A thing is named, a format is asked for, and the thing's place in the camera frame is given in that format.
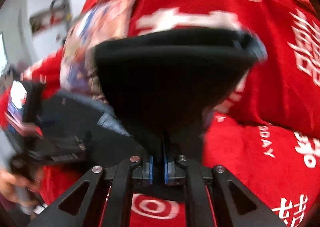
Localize blue grey floral cloth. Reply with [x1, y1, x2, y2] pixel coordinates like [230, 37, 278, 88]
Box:
[56, 90, 131, 137]

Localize black pants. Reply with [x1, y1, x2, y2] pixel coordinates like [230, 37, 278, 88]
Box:
[93, 28, 267, 160]

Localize person's left hand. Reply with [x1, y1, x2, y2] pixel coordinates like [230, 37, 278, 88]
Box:
[0, 166, 46, 208]

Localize red wedding bedspread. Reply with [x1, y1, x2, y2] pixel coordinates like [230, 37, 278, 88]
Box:
[21, 48, 319, 226]

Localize white shelf cabinet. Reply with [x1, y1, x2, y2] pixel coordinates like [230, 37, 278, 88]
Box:
[18, 0, 69, 63]

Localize red pillow white characters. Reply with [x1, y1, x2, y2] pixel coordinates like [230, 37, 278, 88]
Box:
[228, 0, 319, 138]

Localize anime print pillow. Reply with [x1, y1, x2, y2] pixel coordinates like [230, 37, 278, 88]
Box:
[60, 0, 136, 103]

